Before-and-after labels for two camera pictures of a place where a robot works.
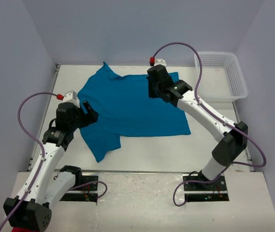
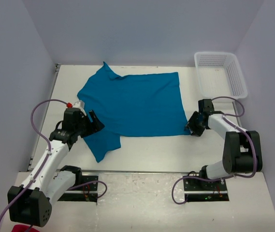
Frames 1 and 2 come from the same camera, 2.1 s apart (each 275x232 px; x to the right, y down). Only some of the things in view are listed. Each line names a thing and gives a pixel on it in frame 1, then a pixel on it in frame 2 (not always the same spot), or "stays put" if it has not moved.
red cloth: [22, 229] stays put
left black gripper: [90, 117] -> [96, 125]
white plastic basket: [222, 79] stays put
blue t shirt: [125, 108] stays put
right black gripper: [151, 94] -> [195, 132]
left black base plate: [87, 193] stays put
